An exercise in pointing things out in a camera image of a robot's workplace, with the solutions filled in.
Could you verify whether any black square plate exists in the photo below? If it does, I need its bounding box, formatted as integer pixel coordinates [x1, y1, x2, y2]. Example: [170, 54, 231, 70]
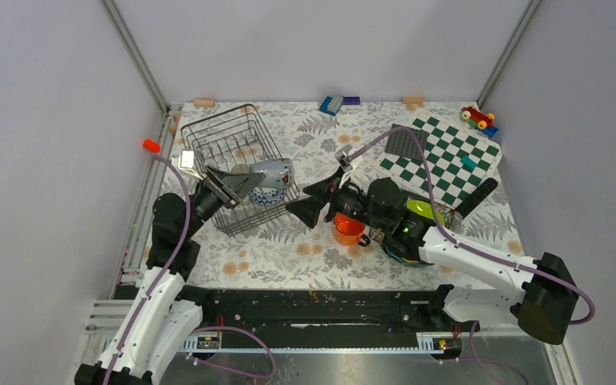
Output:
[369, 208, 454, 261]

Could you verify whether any green utensil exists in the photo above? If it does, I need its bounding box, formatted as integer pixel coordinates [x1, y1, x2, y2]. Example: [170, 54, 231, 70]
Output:
[406, 200, 446, 226]

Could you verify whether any purple lego brick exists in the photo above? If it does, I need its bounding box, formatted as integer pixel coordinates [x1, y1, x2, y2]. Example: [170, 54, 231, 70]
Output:
[342, 96, 361, 106]

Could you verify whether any green white checkerboard mat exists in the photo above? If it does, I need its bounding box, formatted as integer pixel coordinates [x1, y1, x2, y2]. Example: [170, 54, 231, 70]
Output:
[374, 110, 502, 209]

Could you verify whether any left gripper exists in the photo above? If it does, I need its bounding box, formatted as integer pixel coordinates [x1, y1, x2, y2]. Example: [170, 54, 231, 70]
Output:
[182, 164, 265, 238]

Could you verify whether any orange cup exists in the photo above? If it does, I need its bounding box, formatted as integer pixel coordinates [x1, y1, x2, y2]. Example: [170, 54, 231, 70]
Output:
[333, 213, 371, 247]

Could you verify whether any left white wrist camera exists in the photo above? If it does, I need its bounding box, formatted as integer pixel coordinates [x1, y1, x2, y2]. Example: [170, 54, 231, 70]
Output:
[176, 149, 203, 180]

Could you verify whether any grey cup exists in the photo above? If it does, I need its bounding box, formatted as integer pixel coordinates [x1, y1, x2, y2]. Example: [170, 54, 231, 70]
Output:
[250, 158, 294, 190]

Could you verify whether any colourful toy car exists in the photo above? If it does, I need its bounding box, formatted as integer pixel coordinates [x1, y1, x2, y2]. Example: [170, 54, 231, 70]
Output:
[461, 107, 499, 138]

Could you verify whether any purple cable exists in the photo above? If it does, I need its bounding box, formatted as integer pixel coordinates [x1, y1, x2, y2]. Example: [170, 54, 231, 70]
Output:
[347, 125, 596, 385]
[100, 154, 278, 385]

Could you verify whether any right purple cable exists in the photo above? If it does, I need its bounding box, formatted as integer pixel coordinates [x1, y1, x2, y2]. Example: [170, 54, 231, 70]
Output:
[347, 125, 596, 385]

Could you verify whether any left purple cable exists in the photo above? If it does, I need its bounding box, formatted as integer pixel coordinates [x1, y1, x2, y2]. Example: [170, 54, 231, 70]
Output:
[100, 154, 278, 385]

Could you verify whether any blue white patterned bowl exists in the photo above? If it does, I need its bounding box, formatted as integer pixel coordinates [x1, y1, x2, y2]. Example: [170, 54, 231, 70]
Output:
[250, 187, 286, 207]

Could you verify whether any blue dotted plate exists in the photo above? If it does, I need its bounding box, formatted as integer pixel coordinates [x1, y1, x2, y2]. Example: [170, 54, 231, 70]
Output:
[381, 245, 429, 267]

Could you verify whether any floral table mat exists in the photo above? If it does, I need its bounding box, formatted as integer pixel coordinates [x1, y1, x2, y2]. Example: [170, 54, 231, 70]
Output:
[135, 100, 537, 292]

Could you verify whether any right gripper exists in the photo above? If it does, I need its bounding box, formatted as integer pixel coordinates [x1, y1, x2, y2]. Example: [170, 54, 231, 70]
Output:
[286, 164, 389, 232]

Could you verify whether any blue grey lego brick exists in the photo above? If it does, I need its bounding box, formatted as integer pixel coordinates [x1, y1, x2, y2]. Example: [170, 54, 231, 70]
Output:
[318, 96, 343, 116]

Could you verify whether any teal small block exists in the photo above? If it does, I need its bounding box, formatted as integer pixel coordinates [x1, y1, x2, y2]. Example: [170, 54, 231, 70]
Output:
[460, 156, 477, 172]

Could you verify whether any orange red wall button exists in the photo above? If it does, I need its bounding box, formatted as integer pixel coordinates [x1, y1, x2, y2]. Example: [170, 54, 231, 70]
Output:
[142, 139, 161, 153]

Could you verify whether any black wire dish rack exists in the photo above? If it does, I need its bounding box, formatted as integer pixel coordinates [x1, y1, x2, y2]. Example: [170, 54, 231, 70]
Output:
[179, 103, 299, 235]

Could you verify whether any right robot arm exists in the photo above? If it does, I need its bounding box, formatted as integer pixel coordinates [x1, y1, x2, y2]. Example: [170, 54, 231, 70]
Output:
[286, 172, 580, 345]

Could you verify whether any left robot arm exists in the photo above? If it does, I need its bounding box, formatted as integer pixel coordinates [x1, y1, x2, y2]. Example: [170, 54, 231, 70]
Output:
[73, 166, 265, 384]

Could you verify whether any tan wooden block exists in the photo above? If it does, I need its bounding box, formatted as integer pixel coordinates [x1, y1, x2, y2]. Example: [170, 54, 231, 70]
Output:
[192, 99, 216, 108]
[401, 96, 424, 106]

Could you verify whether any beige small cup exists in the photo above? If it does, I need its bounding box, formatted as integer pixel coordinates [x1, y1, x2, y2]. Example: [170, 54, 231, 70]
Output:
[230, 164, 251, 174]

